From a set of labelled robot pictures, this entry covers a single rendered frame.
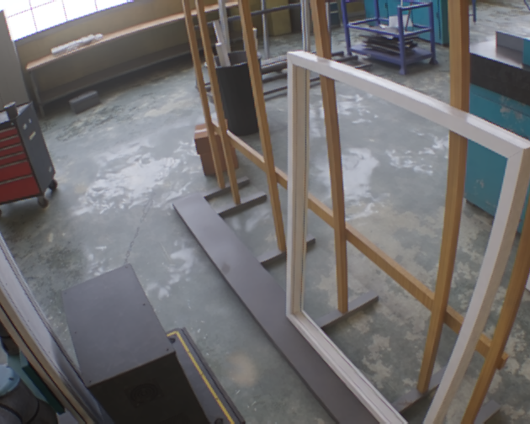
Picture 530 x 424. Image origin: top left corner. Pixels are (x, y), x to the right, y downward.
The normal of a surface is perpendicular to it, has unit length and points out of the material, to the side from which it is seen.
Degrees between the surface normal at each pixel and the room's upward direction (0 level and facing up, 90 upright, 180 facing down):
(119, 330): 0
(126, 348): 0
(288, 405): 0
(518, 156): 82
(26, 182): 90
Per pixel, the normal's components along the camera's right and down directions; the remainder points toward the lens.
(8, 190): 0.11, 0.52
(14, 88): 0.46, 0.42
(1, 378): -0.15, -0.88
